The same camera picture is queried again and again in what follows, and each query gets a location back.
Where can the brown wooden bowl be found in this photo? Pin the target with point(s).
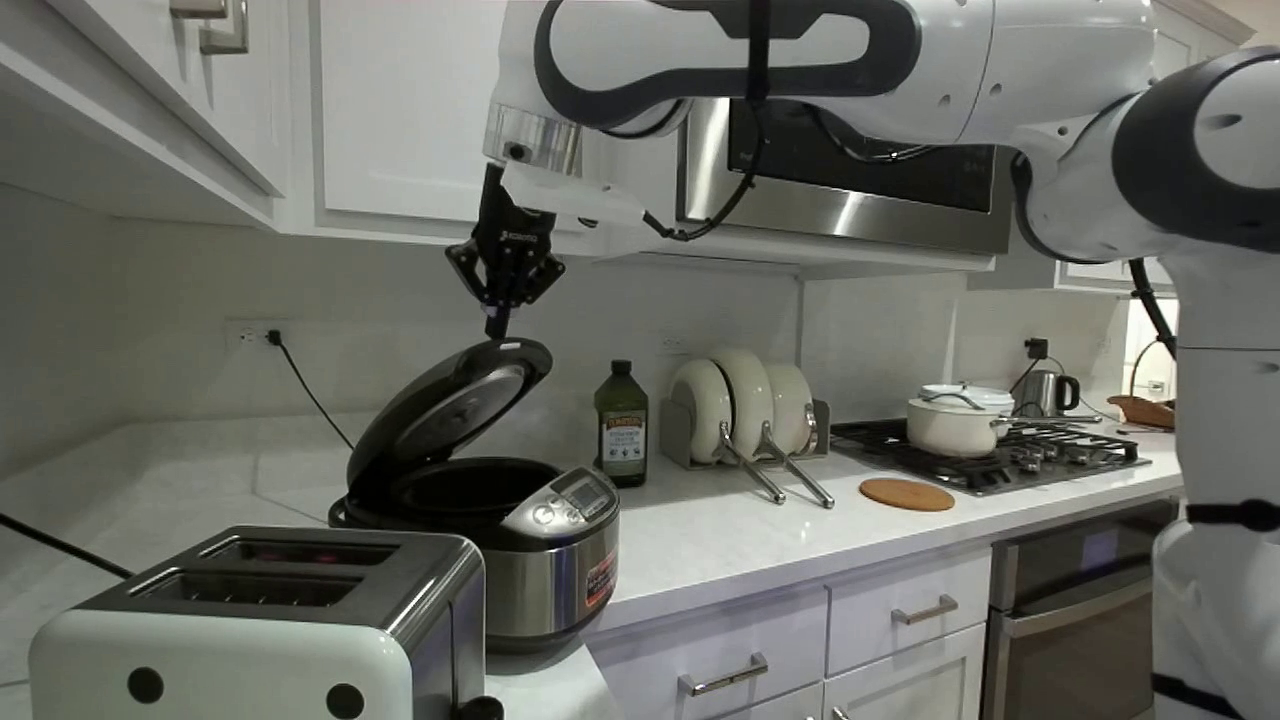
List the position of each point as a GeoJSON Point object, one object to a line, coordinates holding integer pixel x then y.
{"type": "Point", "coordinates": [1146, 408]}

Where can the cream lidded pot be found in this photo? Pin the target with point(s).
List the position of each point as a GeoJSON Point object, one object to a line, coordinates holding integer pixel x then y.
{"type": "Point", "coordinates": [957, 424]}

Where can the stainless steel kettle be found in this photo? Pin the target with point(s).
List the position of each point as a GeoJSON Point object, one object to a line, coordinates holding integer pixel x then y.
{"type": "Point", "coordinates": [1037, 383]}

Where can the dark glass oil bottle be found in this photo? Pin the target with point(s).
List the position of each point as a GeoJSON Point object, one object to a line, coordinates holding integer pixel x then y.
{"type": "Point", "coordinates": [621, 435]}

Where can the black gas cooktop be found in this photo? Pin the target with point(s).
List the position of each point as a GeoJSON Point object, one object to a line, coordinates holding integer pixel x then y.
{"type": "Point", "coordinates": [1043, 462]}

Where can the round cork trivet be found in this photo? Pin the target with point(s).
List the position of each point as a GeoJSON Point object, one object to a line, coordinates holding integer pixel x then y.
{"type": "Point", "coordinates": [905, 494]}

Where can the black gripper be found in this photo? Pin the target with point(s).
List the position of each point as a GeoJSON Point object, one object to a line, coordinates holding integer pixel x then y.
{"type": "Point", "coordinates": [512, 220]}

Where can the white upper wall cabinets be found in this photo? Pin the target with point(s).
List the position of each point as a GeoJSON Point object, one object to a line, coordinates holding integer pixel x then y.
{"type": "Point", "coordinates": [402, 122]}

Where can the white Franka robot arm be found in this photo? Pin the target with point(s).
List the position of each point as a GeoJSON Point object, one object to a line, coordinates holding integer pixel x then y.
{"type": "Point", "coordinates": [1043, 64]}

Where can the white wall outlet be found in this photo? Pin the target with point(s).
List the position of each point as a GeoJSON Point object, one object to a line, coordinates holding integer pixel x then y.
{"type": "Point", "coordinates": [266, 331]}

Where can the silver black rice cooker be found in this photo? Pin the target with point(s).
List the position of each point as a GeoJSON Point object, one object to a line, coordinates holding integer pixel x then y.
{"type": "Point", "coordinates": [533, 547]}

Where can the stainless steel oven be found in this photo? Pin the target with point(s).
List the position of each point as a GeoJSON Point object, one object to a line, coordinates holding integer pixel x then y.
{"type": "Point", "coordinates": [1065, 640]}

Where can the cream frying pan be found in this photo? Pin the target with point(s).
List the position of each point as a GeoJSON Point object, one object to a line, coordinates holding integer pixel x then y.
{"type": "Point", "coordinates": [699, 404]}
{"type": "Point", "coordinates": [747, 395]}

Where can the white silver toaster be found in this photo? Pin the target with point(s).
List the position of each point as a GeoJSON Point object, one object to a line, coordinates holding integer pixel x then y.
{"type": "Point", "coordinates": [266, 627]}

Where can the white lower cabinets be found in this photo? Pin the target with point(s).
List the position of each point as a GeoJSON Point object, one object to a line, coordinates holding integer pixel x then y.
{"type": "Point", "coordinates": [800, 640]}

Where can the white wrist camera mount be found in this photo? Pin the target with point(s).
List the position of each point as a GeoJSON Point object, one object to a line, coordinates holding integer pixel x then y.
{"type": "Point", "coordinates": [533, 146]}

